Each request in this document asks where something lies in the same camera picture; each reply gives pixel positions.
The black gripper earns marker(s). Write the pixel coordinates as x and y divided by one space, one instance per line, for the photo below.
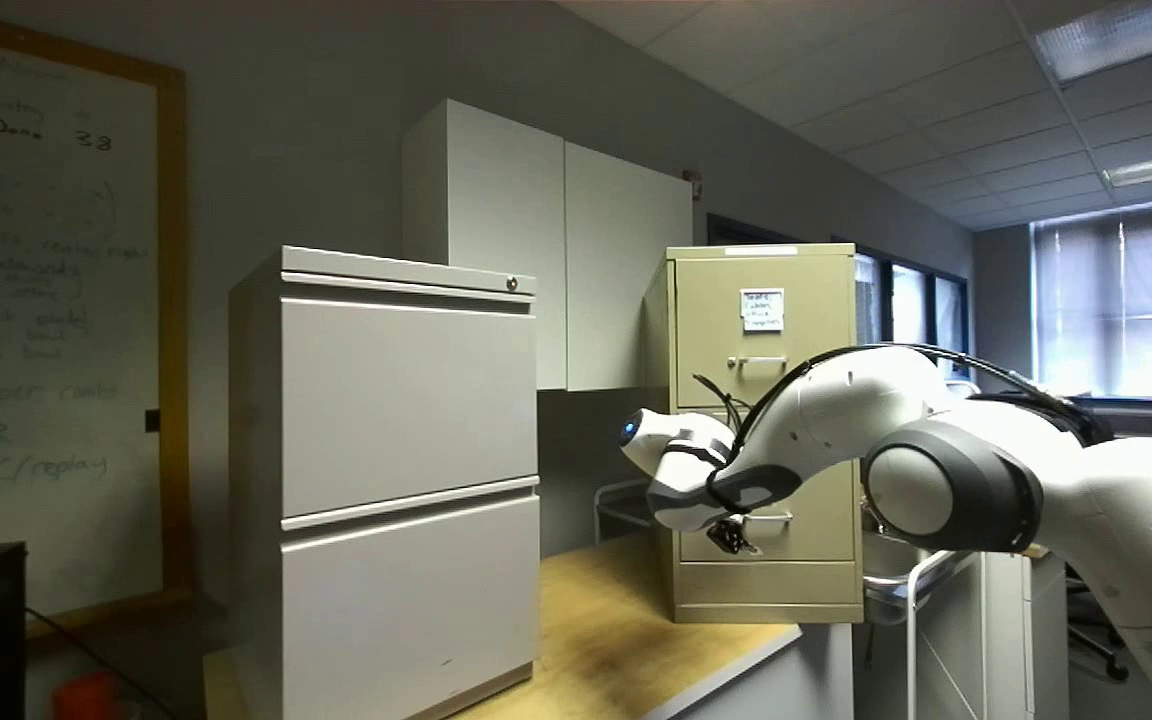
735 532

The beige drawer with label holder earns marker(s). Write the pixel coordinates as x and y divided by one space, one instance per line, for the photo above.
823 526

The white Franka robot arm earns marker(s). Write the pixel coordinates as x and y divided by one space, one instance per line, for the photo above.
1137 520

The beige drawer with paper label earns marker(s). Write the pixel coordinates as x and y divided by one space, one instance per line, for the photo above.
811 303

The grey two-drawer filing cabinet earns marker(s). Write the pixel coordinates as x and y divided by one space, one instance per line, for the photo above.
390 506

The beige metal filing cabinet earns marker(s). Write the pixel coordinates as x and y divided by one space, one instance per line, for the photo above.
762 587

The white paper label card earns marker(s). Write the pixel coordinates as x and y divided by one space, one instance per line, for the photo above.
762 309

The window with blinds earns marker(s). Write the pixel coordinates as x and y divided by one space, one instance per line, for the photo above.
1122 305

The large ceiling light panel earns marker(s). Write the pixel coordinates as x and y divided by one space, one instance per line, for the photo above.
1122 35

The red tool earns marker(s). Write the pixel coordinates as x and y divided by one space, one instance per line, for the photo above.
84 699

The wood-framed whiteboard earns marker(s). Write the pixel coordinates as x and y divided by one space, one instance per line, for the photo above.
40 334

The white metal tube frame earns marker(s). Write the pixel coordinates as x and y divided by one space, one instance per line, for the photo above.
918 601

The white wall cabinet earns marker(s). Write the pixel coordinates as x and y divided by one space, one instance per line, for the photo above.
550 254

